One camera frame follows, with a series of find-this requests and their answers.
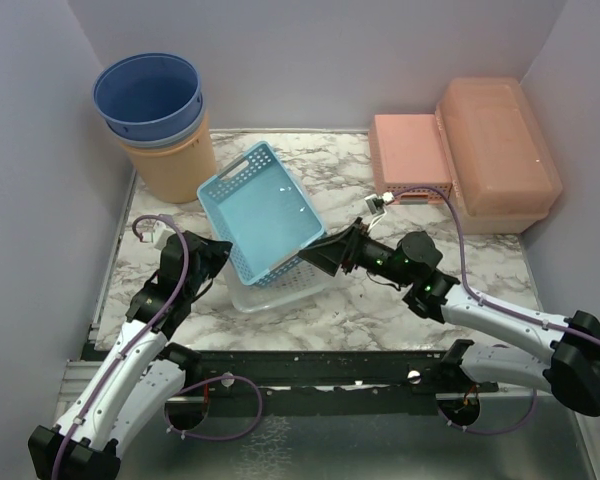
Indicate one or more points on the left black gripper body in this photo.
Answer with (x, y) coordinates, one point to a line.
(213, 260)

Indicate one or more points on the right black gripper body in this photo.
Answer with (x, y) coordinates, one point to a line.
(370, 255)

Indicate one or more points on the white perforated plastic basket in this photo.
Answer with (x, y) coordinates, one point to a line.
(300, 282)

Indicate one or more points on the light blue perforated basket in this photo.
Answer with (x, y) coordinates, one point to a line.
(260, 207)

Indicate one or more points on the pink perforated plastic basket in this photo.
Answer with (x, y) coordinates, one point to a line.
(408, 159)

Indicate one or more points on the large orange lidded container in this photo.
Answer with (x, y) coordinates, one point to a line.
(504, 179)

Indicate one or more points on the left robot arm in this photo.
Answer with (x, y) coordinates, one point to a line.
(140, 372)

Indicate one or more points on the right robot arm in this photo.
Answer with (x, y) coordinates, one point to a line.
(552, 353)

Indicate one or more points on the orange plastic bucket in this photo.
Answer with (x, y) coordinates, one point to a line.
(174, 173)

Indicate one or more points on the grey-blue plastic bucket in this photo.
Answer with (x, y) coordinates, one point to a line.
(166, 141)

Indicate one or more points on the blue plastic bucket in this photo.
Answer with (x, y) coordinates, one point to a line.
(149, 96)

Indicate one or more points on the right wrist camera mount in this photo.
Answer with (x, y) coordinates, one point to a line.
(377, 204)

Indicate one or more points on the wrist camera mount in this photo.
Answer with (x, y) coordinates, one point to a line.
(158, 236)
(377, 204)

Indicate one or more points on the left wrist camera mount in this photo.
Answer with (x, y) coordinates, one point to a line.
(158, 236)

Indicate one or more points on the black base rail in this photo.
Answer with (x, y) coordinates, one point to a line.
(329, 383)

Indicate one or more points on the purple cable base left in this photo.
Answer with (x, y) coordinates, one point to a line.
(228, 406)

